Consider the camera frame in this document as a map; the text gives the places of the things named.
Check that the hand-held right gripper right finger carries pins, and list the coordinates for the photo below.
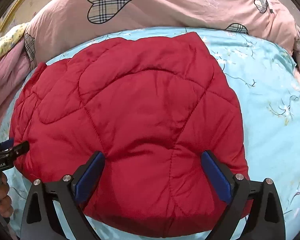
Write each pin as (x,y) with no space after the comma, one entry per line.
(215,175)

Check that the plain pink blanket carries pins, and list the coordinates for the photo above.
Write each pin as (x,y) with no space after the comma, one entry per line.
(10,75)

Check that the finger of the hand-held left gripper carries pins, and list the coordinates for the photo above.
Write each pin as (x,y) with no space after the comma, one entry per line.
(21,148)
(7,143)

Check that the light blue floral bed sheet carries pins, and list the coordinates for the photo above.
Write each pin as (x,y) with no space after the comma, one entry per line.
(265,130)

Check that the person's left hand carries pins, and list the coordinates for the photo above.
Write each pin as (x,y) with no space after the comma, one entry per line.
(3,200)

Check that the gold picture frame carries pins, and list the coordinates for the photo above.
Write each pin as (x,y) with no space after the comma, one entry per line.
(15,7)

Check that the pink pillow with plaid hearts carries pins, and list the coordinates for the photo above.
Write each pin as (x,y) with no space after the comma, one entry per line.
(165,5)

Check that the yellow floral cloth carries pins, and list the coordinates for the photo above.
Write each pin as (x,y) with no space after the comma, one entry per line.
(5,42)

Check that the red quilted jacket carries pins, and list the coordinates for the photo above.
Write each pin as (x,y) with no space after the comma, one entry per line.
(130,110)

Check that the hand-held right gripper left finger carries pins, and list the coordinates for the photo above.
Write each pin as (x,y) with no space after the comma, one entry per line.
(90,175)

